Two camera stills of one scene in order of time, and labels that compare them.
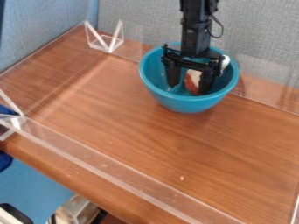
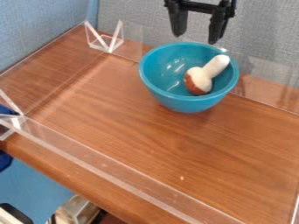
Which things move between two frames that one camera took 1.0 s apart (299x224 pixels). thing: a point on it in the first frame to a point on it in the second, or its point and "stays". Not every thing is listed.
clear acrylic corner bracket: (103, 42) stays
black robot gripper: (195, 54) to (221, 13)
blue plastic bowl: (178, 98) stays
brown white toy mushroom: (194, 74) stays
